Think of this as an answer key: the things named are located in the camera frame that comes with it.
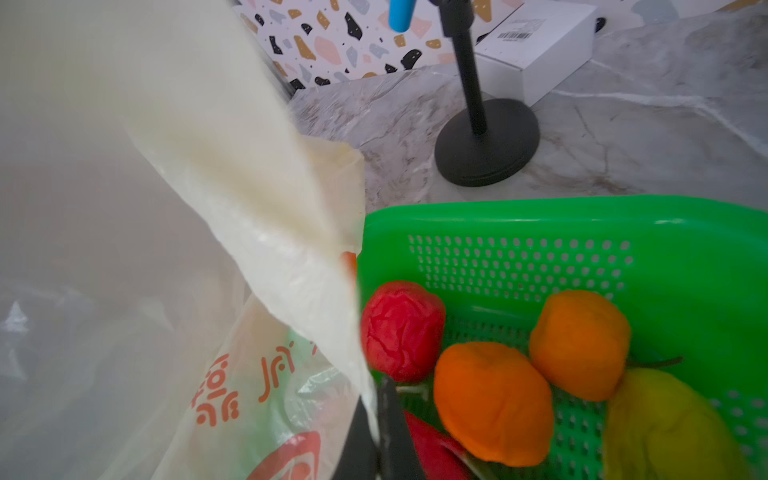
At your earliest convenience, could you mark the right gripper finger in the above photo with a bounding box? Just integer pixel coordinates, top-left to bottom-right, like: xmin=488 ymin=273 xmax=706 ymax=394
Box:
xmin=332 ymin=377 xmax=426 ymax=480

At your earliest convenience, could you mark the pink toy dragon fruit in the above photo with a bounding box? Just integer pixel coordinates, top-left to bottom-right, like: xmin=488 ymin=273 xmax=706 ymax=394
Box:
xmin=404 ymin=411 xmax=473 ymax=480

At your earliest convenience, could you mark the orange toy fruit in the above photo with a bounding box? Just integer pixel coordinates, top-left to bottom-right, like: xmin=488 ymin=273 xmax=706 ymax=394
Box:
xmin=529 ymin=290 xmax=631 ymax=402
xmin=433 ymin=342 xmax=554 ymax=467

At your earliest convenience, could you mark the red toy apple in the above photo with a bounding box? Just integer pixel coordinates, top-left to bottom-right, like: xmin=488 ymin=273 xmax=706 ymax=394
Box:
xmin=360 ymin=281 xmax=446 ymax=383

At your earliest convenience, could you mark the yellow-green toy mango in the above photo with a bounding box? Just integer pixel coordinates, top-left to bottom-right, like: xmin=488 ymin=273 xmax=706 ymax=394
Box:
xmin=602 ymin=368 xmax=752 ymax=479

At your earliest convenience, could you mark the yellow plastic bag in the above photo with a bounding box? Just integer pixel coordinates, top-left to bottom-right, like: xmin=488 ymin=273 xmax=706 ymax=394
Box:
xmin=1 ymin=1 xmax=377 ymax=479

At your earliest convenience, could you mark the black microphone stand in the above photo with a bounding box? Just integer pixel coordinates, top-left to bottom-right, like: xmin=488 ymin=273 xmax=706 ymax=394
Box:
xmin=434 ymin=0 xmax=541 ymax=187

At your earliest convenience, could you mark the green plastic basket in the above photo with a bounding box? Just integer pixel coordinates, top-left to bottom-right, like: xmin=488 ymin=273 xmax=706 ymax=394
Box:
xmin=357 ymin=196 xmax=767 ymax=479

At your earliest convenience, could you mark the white cardboard box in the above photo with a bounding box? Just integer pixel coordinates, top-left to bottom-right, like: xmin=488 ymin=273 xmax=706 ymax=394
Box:
xmin=474 ymin=1 xmax=597 ymax=107

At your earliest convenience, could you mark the blue toy microphone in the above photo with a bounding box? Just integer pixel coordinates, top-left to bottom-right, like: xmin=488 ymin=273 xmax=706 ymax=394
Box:
xmin=388 ymin=0 xmax=416 ymax=33

